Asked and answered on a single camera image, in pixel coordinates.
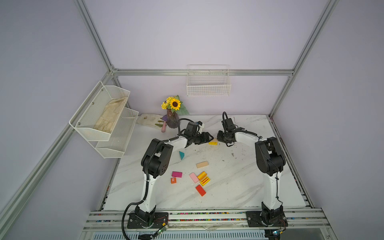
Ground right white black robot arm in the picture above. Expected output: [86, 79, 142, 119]
[217, 112, 286, 227]

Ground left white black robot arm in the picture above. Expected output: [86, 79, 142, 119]
[135, 120, 214, 226]

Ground teal triangular wood block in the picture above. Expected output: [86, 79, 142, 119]
[179, 151, 185, 160]

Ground orange ridged wood block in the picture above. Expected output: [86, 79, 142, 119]
[198, 171, 207, 181]

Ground pink wood block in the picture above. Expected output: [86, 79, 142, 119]
[189, 173, 200, 184]

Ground yellow red striped block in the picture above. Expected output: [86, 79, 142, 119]
[200, 176, 210, 186]

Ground magenta wood block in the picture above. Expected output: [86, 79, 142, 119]
[172, 172, 183, 178]

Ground red wood block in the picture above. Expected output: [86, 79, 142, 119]
[196, 185, 206, 197]

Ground dark purple glass vase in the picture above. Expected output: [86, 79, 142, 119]
[166, 109, 180, 129]

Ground pink tube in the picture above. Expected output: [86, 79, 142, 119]
[161, 121, 167, 133]

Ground sunflower bouquet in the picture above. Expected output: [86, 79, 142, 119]
[161, 95, 190, 116]

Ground white cloth on table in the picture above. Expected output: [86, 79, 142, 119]
[136, 114, 164, 130]

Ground white lower mesh shelf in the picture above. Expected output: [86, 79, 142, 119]
[96, 108, 139, 159]

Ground white mesh shelf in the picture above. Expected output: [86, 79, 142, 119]
[96, 108, 139, 159]
[69, 82, 130, 142]

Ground beige cloth in shelf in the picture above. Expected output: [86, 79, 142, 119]
[94, 97, 128, 134]

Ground white upper mesh shelf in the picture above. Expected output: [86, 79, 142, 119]
[69, 82, 130, 142]

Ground white wire wall basket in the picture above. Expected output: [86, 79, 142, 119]
[187, 65, 232, 97]

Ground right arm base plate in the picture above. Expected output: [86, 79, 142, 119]
[246, 210, 288, 228]

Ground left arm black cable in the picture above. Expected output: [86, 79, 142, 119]
[121, 117, 196, 240]

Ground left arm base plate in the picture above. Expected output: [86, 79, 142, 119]
[126, 212, 169, 229]

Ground aluminium front rail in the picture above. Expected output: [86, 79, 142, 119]
[80, 208, 337, 240]

